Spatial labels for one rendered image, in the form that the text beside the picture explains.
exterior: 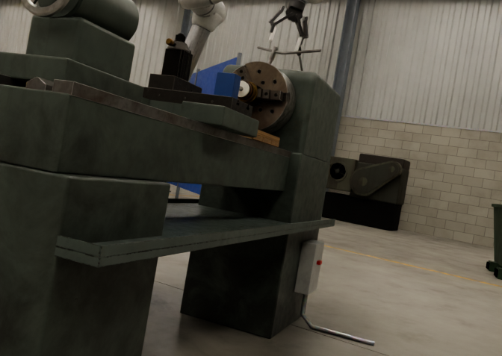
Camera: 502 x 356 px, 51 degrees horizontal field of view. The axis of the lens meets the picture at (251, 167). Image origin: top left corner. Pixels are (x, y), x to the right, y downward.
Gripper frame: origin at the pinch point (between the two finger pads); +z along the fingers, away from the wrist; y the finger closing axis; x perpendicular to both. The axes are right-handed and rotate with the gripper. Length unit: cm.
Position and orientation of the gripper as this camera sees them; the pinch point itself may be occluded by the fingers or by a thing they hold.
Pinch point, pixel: (284, 44)
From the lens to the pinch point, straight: 250.3
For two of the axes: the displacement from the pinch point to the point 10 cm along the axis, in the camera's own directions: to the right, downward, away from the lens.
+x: -3.5, -1.5, 9.2
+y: 8.8, 2.8, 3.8
